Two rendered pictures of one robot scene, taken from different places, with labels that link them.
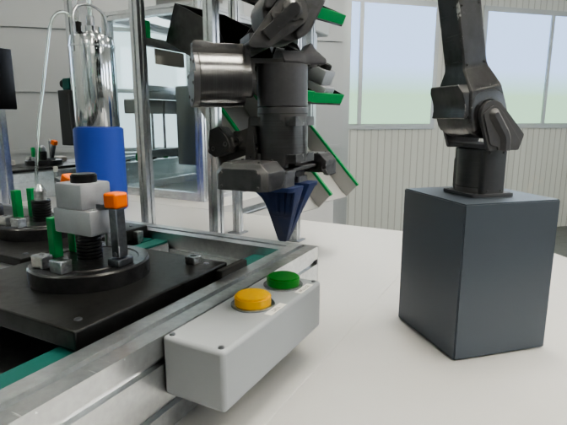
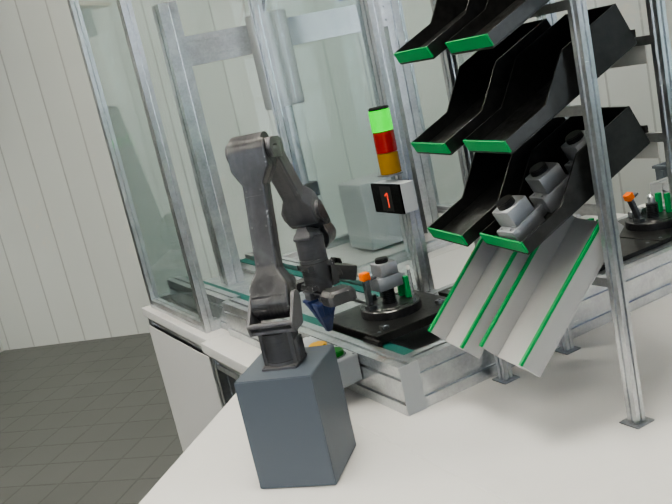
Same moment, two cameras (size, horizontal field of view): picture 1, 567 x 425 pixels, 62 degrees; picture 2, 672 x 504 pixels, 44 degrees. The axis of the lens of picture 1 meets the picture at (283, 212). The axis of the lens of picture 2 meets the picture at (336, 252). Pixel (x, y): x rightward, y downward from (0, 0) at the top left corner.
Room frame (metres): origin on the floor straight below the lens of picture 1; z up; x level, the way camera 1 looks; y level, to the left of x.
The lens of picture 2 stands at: (1.51, -1.33, 1.54)
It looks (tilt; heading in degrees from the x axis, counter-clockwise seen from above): 13 degrees down; 124
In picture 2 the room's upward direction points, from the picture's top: 12 degrees counter-clockwise
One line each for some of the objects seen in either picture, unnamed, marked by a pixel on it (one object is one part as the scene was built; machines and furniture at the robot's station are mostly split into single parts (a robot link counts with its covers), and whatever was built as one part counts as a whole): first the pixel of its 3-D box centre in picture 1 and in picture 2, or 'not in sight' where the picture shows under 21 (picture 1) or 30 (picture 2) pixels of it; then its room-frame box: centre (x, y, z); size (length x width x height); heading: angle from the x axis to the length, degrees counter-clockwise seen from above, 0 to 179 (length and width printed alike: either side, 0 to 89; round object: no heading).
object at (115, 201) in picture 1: (112, 223); (370, 287); (0.54, 0.20, 1.04); 0.04 x 0.02 x 0.08; 62
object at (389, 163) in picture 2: not in sight; (389, 162); (0.55, 0.38, 1.29); 0.05 x 0.05 x 0.05
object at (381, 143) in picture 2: not in sight; (384, 141); (0.55, 0.38, 1.34); 0.05 x 0.05 x 0.05
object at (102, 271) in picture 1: (90, 266); (390, 306); (0.56, 0.24, 0.98); 0.14 x 0.14 x 0.02
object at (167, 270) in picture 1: (92, 281); (392, 314); (0.56, 0.24, 0.96); 0.24 x 0.24 x 0.02; 62
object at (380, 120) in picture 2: not in sight; (380, 120); (0.55, 0.38, 1.39); 0.05 x 0.05 x 0.05
